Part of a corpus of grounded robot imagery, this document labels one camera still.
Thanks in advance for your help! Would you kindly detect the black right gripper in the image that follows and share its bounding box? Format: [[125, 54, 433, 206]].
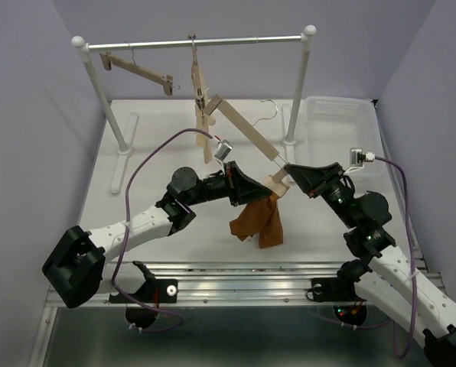
[[285, 161, 359, 228]]

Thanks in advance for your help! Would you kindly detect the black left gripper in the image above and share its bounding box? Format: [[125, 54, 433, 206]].
[[185, 161, 270, 206]]

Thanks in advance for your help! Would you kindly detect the wooden hanger with brown underwear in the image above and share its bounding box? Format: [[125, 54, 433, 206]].
[[204, 95, 290, 198]]

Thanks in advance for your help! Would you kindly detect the brown underwear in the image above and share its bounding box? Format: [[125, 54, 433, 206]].
[[230, 193, 284, 249]]

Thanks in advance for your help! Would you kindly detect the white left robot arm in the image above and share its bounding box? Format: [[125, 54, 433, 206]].
[[42, 161, 272, 308]]

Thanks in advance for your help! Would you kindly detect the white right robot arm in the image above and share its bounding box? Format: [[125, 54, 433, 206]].
[[284, 163, 456, 366]]

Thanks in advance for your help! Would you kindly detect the cream underwear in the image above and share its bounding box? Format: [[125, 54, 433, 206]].
[[190, 53, 217, 165]]

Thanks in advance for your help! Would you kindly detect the wooden hanger with cream underwear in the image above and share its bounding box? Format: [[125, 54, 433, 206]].
[[187, 32, 207, 116]]

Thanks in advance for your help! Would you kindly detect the empty wooden clip hanger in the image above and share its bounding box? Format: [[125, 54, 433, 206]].
[[99, 43, 181, 96]]

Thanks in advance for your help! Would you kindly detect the white plastic basket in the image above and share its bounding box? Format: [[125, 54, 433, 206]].
[[300, 95, 399, 180]]

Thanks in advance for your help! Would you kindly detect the white metal clothes rack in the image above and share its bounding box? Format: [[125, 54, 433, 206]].
[[71, 25, 317, 195]]

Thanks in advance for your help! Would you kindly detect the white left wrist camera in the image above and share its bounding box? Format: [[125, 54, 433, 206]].
[[213, 138, 233, 166]]

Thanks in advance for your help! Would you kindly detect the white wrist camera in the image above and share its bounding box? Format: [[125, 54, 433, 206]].
[[213, 138, 233, 166], [345, 148, 376, 174]]

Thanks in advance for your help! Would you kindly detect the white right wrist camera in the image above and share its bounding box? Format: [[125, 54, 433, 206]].
[[345, 148, 376, 174]]

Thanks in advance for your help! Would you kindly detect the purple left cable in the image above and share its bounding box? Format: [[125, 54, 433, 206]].
[[111, 128, 185, 333]]

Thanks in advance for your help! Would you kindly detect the purple cable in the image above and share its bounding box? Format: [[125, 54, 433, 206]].
[[111, 128, 185, 333], [315, 154, 419, 359]]

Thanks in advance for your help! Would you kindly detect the aluminium mounting rail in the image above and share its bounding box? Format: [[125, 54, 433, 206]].
[[47, 261, 453, 310]]

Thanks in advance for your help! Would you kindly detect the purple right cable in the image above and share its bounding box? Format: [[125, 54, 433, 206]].
[[315, 154, 419, 359]]

